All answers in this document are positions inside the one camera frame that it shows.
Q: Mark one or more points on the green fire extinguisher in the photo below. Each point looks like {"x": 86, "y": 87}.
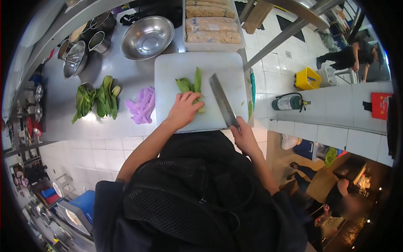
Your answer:
{"x": 286, "y": 103}

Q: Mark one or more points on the small steel pot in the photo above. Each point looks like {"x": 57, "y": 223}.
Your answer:
{"x": 99, "y": 42}

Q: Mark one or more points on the shelf with kitchenware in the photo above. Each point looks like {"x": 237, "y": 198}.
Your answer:
{"x": 31, "y": 110}

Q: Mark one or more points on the black bag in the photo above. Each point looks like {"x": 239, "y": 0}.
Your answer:
{"x": 157, "y": 11}

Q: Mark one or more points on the large steel colander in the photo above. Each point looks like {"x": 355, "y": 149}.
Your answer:
{"x": 147, "y": 37}

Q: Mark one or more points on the purple cloth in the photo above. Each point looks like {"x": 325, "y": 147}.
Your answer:
{"x": 141, "y": 105}

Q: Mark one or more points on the blue bin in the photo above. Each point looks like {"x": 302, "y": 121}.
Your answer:
{"x": 80, "y": 204}

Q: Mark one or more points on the yellow bucket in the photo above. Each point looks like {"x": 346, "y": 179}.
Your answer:
{"x": 307, "y": 79}

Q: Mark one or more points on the clear plastic tub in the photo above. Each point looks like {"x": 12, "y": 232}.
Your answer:
{"x": 214, "y": 46}

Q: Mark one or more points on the brown cardboard sheet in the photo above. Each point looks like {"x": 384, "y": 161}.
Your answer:
{"x": 256, "y": 15}

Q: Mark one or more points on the person's left thumb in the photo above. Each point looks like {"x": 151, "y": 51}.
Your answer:
{"x": 199, "y": 105}

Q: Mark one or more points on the red wall box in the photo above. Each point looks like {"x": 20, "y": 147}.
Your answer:
{"x": 381, "y": 105}

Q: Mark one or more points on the person's right thumb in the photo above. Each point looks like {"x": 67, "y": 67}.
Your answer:
{"x": 234, "y": 129}

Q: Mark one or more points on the person's left hand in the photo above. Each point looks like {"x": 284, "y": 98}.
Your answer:
{"x": 182, "y": 110}

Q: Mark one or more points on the steel cleaver knife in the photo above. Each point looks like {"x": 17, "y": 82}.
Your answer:
{"x": 222, "y": 99}

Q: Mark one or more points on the steel saucepan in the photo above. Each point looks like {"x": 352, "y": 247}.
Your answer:
{"x": 64, "y": 48}

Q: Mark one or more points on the green plastic strip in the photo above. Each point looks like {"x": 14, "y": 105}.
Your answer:
{"x": 252, "y": 88}

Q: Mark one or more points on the loose bok choy heap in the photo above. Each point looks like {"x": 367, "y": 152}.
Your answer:
{"x": 107, "y": 97}

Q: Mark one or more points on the large steel pot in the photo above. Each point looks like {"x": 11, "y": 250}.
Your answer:
{"x": 105, "y": 20}

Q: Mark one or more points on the metal rack frame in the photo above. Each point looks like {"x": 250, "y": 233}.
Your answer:
{"x": 283, "y": 34}

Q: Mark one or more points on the wrapped food roll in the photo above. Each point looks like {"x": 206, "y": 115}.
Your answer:
{"x": 211, "y": 24}
{"x": 209, "y": 12}
{"x": 214, "y": 37}

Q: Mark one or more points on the white cutting board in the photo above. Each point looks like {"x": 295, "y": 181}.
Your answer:
{"x": 226, "y": 66}

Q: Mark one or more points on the person's right fingers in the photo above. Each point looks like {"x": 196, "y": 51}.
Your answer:
{"x": 242, "y": 121}

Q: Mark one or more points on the person's body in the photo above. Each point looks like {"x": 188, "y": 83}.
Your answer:
{"x": 201, "y": 195}

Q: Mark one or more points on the steel bowl with funnel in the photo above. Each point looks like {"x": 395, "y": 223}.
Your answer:
{"x": 75, "y": 59}

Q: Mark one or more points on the leafy greens in bowl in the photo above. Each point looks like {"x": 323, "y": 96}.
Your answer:
{"x": 83, "y": 104}

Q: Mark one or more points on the person's left fingers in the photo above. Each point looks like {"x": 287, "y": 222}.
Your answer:
{"x": 189, "y": 95}

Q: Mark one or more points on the small steel bowl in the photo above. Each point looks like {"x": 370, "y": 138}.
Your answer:
{"x": 82, "y": 86}

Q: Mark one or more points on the green bok choy bunch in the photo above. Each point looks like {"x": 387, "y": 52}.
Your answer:
{"x": 190, "y": 83}

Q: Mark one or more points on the person's right hand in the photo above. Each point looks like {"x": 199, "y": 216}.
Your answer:
{"x": 245, "y": 137}

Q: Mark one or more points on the white plastic bag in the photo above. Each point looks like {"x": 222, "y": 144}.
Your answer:
{"x": 289, "y": 141}

